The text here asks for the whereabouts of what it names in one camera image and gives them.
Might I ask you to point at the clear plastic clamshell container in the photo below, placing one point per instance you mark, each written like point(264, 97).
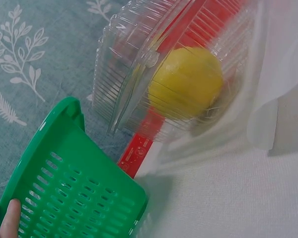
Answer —
point(119, 74)

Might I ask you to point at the red flat board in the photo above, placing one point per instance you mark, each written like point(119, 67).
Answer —
point(135, 153)

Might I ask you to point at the person's left fingers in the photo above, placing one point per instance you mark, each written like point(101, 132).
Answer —
point(10, 219)

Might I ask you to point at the yellow lemon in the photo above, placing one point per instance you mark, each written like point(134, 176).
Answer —
point(186, 81)

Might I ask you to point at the person's left hand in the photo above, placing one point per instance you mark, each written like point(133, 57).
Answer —
point(9, 220)

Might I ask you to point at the green slotted plastic basket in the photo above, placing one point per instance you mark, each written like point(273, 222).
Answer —
point(72, 183)

